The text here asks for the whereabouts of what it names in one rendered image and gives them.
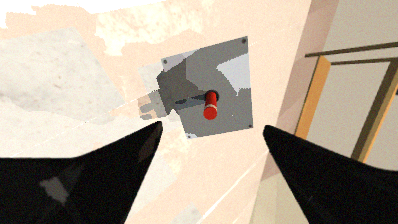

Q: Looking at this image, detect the red peg with grey band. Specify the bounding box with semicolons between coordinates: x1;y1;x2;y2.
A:
203;92;217;120

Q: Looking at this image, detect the grey sloped panel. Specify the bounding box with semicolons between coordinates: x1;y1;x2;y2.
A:
161;36;253;140

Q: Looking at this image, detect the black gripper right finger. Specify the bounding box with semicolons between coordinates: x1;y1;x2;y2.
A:
262;125;398;224

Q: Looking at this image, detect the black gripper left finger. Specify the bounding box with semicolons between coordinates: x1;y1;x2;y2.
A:
0;121;163;224

